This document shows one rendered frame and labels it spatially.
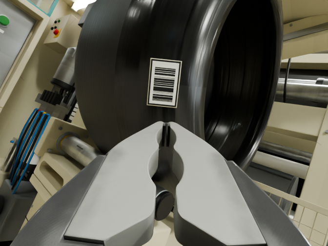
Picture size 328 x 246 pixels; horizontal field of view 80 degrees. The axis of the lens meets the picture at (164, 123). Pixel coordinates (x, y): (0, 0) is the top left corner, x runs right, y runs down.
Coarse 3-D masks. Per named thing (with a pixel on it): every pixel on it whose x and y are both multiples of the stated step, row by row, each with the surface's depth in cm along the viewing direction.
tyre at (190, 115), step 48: (96, 0) 36; (144, 0) 26; (192, 0) 25; (240, 0) 54; (96, 48) 32; (144, 48) 25; (192, 48) 26; (240, 48) 66; (96, 96) 33; (144, 96) 26; (192, 96) 27; (240, 96) 70; (96, 144) 43; (240, 144) 65
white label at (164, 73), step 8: (152, 64) 25; (160, 64) 25; (168, 64) 25; (176, 64) 25; (152, 72) 25; (160, 72) 25; (168, 72) 25; (176, 72) 25; (152, 80) 25; (160, 80) 25; (168, 80) 25; (176, 80) 25; (152, 88) 26; (160, 88) 26; (168, 88) 26; (176, 88) 26; (152, 96) 26; (160, 96) 26; (168, 96) 26; (176, 96) 26; (152, 104) 26; (160, 104) 26; (168, 104) 26; (176, 104) 26
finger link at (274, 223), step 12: (240, 168) 9; (240, 180) 8; (252, 180) 8; (252, 192) 8; (264, 192) 8; (252, 204) 7; (264, 204) 7; (276, 204) 7; (264, 216) 7; (276, 216) 7; (264, 228) 6; (276, 228) 7; (288, 228) 7; (276, 240) 6; (288, 240) 6; (300, 240) 6
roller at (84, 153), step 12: (60, 144) 50; (72, 144) 47; (84, 144) 46; (72, 156) 46; (84, 156) 42; (96, 156) 40; (156, 192) 30; (168, 192) 30; (156, 204) 28; (168, 204) 30; (156, 216) 29
